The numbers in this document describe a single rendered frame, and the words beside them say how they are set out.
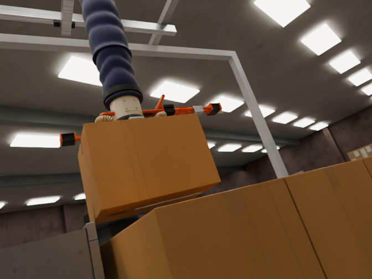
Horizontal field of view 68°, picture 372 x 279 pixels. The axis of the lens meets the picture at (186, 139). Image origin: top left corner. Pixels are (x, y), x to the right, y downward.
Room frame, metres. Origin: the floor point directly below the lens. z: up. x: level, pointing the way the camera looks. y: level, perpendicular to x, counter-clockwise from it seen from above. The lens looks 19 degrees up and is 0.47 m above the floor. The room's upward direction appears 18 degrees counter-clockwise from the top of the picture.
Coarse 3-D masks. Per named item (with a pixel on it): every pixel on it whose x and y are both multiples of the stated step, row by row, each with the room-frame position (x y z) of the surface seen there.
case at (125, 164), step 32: (96, 128) 1.13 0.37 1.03; (128, 128) 1.21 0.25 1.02; (160, 128) 1.29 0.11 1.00; (192, 128) 1.37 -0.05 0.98; (96, 160) 1.12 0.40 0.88; (128, 160) 1.19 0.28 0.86; (160, 160) 1.26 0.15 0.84; (192, 160) 1.35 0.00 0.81; (96, 192) 1.12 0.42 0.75; (128, 192) 1.17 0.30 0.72; (160, 192) 1.24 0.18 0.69; (192, 192) 1.44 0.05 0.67; (96, 224) 1.46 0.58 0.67
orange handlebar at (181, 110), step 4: (176, 108) 1.55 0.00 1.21; (180, 108) 1.56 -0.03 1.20; (184, 108) 1.58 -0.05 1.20; (188, 108) 1.59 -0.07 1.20; (192, 108) 1.61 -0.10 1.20; (204, 108) 1.66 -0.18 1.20; (208, 108) 1.67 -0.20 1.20; (104, 112) 1.32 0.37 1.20; (108, 112) 1.33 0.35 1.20; (112, 112) 1.34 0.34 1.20; (144, 112) 1.44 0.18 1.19; (148, 112) 1.45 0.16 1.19; (152, 112) 1.47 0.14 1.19; (156, 112) 1.48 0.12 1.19; (180, 112) 1.58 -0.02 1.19; (184, 112) 1.60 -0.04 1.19; (188, 112) 1.64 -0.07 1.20; (204, 112) 1.71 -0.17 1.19; (144, 116) 1.48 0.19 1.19; (148, 116) 1.50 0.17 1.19; (80, 136) 1.51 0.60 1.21; (76, 140) 1.50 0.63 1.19
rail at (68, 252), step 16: (48, 240) 0.87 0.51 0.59; (64, 240) 0.90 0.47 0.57; (80, 240) 0.92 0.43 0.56; (0, 256) 0.81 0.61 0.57; (16, 256) 0.83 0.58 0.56; (32, 256) 0.85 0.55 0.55; (48, 256) 0.87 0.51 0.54; (64, 256) 0.89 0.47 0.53; (80, 256) 0.92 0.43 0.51; (0, 272) 0.81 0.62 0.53; (16, 272) 0.83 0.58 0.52; (32, 272) 0.85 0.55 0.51; (48, 272) 0.87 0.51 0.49; (64, 272) 0.89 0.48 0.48; (80, 272) 0.91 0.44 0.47
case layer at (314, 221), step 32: (224, 192) 0.69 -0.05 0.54; (256, 192) 0.74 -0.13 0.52; (288, 192) 0.79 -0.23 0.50; (320, 192) 0.86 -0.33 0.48; (352, 192) 0.93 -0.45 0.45; (160, 224) 0.59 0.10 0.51; (192, 224) 0.63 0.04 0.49; (224, 224) 0.67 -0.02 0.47; (256, 224) 0.72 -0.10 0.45; (288, 224) 0.77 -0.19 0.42; (320, 224) 0.83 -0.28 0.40; (352, 224) 0.90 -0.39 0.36; (128, 256) 0.84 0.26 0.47; (160, 256) 0.62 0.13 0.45; (192, 256) 0.62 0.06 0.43; (224, 256) 0.66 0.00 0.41; (256, 256) 0.70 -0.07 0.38; (288, 256) 0.75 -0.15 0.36; (320, 256) 0.80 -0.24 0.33; (352, 256) 0.86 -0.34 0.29
